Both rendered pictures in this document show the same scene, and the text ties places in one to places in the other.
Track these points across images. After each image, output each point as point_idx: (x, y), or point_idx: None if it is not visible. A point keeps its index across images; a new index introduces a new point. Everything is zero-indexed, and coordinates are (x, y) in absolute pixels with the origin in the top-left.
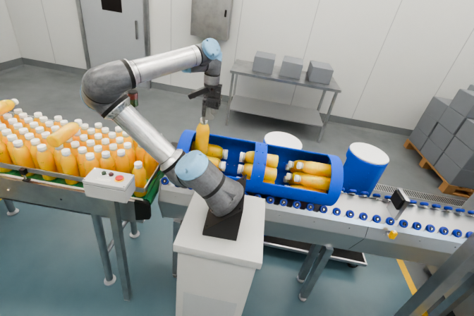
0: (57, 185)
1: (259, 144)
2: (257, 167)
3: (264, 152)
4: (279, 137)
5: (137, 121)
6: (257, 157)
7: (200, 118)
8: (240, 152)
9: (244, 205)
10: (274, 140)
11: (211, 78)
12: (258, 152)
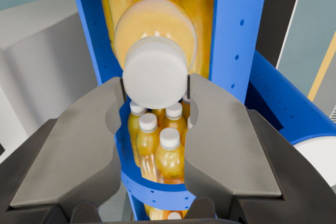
0: None
1: (184, 198)
2: (122, 175)
3: (157, 205)
4: (331, 163)
5: None
6: (136, 186)
7: (148, 55)
8: (168, 141)
9: (6, 155)
10: (314, 156)
11: None
12: (152, 194)
